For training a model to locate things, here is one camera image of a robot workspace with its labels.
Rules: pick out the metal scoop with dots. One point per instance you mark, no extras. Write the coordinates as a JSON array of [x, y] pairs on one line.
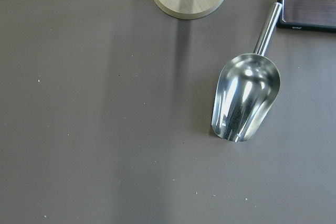
[[247, 87]]

